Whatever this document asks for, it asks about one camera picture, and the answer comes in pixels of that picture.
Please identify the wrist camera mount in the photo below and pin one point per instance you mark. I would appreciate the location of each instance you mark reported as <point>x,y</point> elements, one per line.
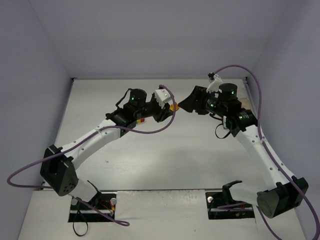
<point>162,96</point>
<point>215,81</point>

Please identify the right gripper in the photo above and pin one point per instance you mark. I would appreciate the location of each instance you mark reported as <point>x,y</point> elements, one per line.
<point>198,100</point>

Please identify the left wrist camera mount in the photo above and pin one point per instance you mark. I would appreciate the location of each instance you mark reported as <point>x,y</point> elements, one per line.
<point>162,96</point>

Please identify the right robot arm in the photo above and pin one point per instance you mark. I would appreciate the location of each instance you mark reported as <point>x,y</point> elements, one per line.
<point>281,190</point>

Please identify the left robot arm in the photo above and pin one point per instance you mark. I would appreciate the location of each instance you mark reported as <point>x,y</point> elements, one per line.
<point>59,169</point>

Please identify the yellow round printed lego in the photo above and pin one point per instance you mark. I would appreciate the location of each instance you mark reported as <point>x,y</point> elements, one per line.
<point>174,107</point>

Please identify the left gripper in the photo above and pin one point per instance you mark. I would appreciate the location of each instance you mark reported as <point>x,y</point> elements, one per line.
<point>162,112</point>

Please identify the green yellow red lego stack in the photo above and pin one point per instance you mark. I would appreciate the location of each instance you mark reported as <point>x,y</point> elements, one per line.
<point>141,121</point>

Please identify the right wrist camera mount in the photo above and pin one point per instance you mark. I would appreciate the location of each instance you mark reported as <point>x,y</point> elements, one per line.
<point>215,81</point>

